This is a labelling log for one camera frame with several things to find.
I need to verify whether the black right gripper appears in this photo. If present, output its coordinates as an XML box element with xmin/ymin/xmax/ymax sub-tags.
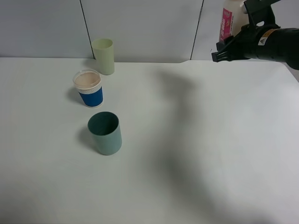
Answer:
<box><xmin>211</xmin><ymin>24</ymin><xmax>280</xmax><ymax>63</ymax></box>

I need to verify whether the pink label drink bottle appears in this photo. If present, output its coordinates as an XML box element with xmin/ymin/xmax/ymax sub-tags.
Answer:
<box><xmin>219</xmin><ymin>0</ymin><xmax>249</xmax><ymax>42</ymax></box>

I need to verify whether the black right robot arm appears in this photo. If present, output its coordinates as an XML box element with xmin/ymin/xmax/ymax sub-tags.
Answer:
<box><xmin>212</xmin><ymin>24</ymin><xmax>299</xmax><ymax>70</ymax></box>

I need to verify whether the pale green tall cup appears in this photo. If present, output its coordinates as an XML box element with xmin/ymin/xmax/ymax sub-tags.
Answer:
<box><xmin>92</xmin><ymin>38</ymin><xmax>114</xmax><ymax>75</ymax></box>

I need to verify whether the blue sleeved paper cup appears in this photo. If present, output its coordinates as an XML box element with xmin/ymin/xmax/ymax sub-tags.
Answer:
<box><xmin>73</xmin><ymin>70</ymin><xmax>103</xmax><ymax>108</ymax></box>

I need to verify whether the teal green plastic cup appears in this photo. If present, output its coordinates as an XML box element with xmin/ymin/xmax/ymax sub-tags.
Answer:
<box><xmin>87</xmin><ymin>112</ymin><xmax>122</xmax><ymax>155</ymax></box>

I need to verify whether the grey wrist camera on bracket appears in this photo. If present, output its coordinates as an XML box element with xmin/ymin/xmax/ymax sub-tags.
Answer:
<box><xmin>244</xmin><ymin>0</ymin><xmax>280</xmax><ymax>26</ymax></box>

